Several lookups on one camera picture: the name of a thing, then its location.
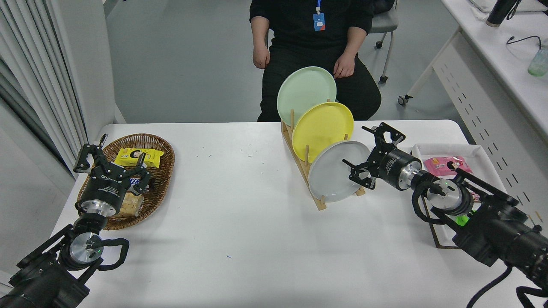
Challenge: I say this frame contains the brown wicker basket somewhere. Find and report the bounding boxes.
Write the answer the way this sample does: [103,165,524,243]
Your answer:
[77,133,176,231]

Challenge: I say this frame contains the white vertical blinds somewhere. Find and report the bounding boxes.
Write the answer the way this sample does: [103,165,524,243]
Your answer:
[0,0,88,180]

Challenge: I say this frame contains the person's left hand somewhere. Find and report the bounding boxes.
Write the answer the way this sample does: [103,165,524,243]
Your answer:
[333,53,357,80]

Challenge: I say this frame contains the white side desk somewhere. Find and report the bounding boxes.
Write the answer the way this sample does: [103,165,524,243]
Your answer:
[398,0,548,227]

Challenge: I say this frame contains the clear green bottle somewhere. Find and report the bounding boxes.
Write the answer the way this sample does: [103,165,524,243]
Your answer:
[528,46,548,77]

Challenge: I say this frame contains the yellow plate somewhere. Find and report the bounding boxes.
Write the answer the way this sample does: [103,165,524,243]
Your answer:
[292,102,354,164]

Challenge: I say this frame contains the grey office chair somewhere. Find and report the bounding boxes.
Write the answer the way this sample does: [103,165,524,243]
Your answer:
[368,0,399,84]

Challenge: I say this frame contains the clear biscuit packet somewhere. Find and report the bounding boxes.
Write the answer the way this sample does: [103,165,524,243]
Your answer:
[113,192,145,219]

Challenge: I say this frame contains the white tray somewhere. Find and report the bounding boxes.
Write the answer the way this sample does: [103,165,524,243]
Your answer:
[411,144,505,249]

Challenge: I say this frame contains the thin black cable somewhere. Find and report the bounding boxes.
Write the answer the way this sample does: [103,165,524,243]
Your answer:
[506,36,542,48]

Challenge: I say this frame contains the pale green plate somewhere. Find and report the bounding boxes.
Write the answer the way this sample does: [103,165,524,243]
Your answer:
[277,66,337,128]

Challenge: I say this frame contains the wooden plate rack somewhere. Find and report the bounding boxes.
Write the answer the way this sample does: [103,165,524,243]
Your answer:
[281,99,367,211]

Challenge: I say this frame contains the pink snack packet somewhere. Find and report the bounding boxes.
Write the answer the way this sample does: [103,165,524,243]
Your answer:
[423,156,474,178]

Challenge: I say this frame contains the person's right hand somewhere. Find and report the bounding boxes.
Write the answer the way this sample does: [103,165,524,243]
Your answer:
[253,46,271,70]

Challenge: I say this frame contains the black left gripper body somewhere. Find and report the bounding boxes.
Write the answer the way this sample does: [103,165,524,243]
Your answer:
[80,169,130,210]

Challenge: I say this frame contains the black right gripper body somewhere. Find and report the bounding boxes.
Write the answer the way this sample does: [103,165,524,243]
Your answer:
[376,148,422,191]

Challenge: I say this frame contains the black bottle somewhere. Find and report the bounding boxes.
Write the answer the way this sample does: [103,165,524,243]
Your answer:
[486,0,519,27]

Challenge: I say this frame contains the white flat box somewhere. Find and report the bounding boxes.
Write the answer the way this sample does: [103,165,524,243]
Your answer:
[468,0,548,13]

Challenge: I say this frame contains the blue white snack bar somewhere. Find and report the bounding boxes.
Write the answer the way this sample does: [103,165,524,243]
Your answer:
[128,176,155,194]

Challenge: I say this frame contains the person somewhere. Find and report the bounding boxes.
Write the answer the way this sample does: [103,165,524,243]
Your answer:
[249,0,382,122]

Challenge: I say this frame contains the yellow snack packet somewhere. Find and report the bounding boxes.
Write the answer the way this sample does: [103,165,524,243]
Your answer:
[114,148,165,169]

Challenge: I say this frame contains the grey plate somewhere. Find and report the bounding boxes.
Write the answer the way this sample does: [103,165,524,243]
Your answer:
[308,141,371,203]

